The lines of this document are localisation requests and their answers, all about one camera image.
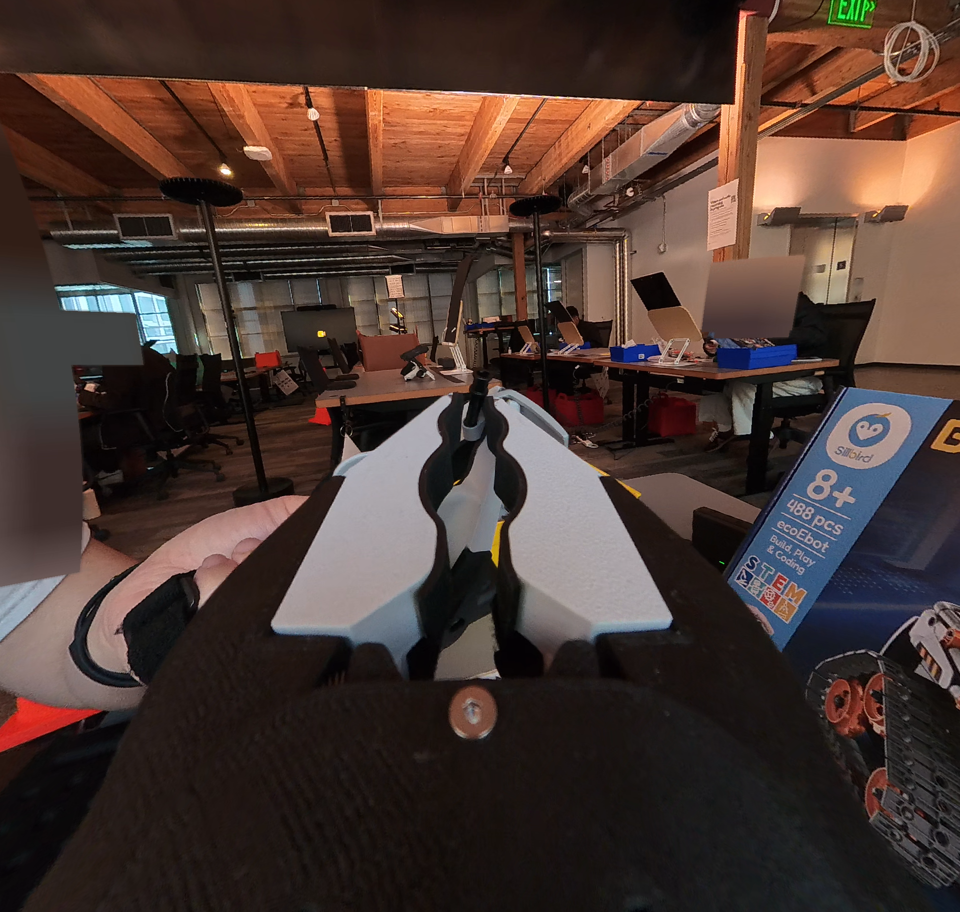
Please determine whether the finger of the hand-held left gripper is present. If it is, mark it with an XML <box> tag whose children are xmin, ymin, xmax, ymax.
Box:
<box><xmin>437</xmin><ymin>447</ymin><xmax>507</xmax><ymax>564</ymax></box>

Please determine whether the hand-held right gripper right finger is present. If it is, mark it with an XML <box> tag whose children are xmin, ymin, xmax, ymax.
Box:
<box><xmin>482</xmin><ymin>395</ymin><xmax>675</xmax><ymax>679</ymax></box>

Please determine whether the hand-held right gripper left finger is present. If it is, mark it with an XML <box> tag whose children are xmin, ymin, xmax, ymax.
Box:
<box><xmin>270</xmin><ymin>393</ymin><xmax>471</xmax><ymax>679</ymax></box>

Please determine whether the small black pin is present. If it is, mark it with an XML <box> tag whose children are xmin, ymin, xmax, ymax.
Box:
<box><xmin>461</xmin><ymin>372</ymin><xmax>494</xmax><ymax>442</ymax></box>

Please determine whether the long wooden office desk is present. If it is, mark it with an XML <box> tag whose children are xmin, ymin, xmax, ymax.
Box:
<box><xmin>497</xmin><ymin>348</ymin><xmax>841</xmax><ymax>497</ymax></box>

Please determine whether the person's left hand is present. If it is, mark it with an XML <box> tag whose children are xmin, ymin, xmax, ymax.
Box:
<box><xmin>81</xmin><ymin>496</ymin><xmax>310</xmax><ymax>679</ymax></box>

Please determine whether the black device with green light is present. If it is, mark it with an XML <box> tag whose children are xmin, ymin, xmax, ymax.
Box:
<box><xmin>691</xmin><ymin>506</ymin><xmax>757</xmax><ymax>574</ymax></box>

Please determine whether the red storage bin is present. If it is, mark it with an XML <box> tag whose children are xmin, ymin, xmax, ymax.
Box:
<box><xmin>647</xmin><ymin>393</ymin><xmax>700</xmax><ymax>438</ymax></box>
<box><xmin>553</xmin><ymin>389</ymin><xmax>606</xmax><ymax>427</ymax></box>

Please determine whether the curved board with black top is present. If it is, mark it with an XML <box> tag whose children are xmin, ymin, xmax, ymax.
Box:
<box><xmin>628</xmin><ymin>271</ymin><xmax>708</xmax><ymax>364</ymax></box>

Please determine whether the black pole stand with disc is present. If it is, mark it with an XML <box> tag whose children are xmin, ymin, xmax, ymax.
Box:
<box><xmin>159</xmin><ymin>176</ymin><xmax>295</xmax><ymax>508</ymax></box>
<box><xmin>508</xmin><ymin>194</ymin><xmax>564</xmax><ymax>412</ymax></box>

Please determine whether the large blue plastic bin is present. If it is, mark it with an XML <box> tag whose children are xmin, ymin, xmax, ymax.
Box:
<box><xmin>714</xmin><ymin>341</ymin><xmax>799</xmax><ymax>370</ymax></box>

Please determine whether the blue robot kit box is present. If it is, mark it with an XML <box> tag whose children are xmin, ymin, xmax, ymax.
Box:
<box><xmin>724</xmin><ymin>386</ymin><xmax>960</xmax><ymax>891</ymax></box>

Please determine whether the black wristband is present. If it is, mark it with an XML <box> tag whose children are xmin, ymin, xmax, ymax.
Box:
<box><xmin>67</xmin><ymin>562</ymin><xmax>145</xmax><ymax>690</ymax></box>

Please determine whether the black office chair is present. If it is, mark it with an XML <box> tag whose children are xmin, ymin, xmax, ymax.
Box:
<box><xmin>768</xmin><ymin>297</ymin><xmax>879</xmax><ymax>450</ymax></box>

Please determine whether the person's white shirt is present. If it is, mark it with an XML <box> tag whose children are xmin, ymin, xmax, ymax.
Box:
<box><xmin>0</xmin><ymin>522</ymin><xmax>91</xmax><ymax>642</ymax></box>

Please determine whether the white paper notice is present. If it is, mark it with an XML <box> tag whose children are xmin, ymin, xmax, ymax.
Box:
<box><xmin>705</xmin><ymin>177</ymin><xmax>741</xmax><ymax>251</ymax></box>

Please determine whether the orange object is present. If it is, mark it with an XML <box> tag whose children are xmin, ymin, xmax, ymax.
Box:
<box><xmin>0</xmin><ymin>698</ymin><xmax>102</xmax><ymax>754</ymax></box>

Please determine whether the black wall monitor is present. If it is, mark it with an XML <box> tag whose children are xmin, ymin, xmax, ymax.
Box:
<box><xmin>279</xmin><ymin>306</ymin><xmax>358</xmax><ymax>355</ymax></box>

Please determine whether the silver air duct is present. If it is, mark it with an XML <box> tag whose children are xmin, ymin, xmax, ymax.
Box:
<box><xmin>564</xmin><ymin>101</ymin><xmax>723</xmax><ymax>210</ymax></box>

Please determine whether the wooden support post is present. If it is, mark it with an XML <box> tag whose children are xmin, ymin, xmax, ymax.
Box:
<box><xmin>711</xmin><ymin>11</ymin><xmax>771</xmax><ymax>262</ymax></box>

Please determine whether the black overhead frame bar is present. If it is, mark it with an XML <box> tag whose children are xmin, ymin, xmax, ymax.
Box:
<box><xmin>0</xmin><ymin>0</ymin><xmax>765</xmax><ymax>105</ymax></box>

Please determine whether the coiled white cable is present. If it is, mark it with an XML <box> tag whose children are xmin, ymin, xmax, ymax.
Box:
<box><xmin>882</xmin><ymin>20</ymin><xmax>942</xmax><ymax>84</ymax></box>

